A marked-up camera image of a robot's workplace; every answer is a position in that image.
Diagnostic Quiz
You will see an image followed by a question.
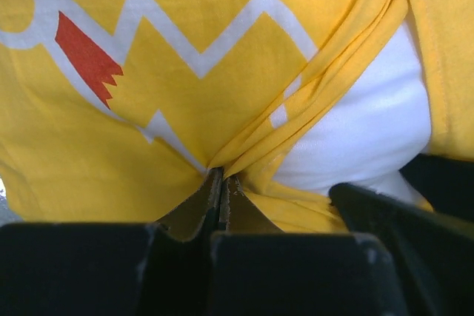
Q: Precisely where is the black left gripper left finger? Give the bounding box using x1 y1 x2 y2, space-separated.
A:
1 169 222 315

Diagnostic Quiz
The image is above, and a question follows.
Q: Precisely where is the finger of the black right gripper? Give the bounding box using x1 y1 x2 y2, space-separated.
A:
330 155 473 315

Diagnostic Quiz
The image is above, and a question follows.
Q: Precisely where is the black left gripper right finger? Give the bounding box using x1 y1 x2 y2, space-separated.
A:
210 178 407 315

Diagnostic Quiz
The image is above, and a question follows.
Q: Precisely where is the white pillow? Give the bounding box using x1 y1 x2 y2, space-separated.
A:
273 21 431 204

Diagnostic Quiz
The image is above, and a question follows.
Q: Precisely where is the yellow cartoon print pillowcase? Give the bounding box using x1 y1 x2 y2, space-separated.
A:
1 0 473 232

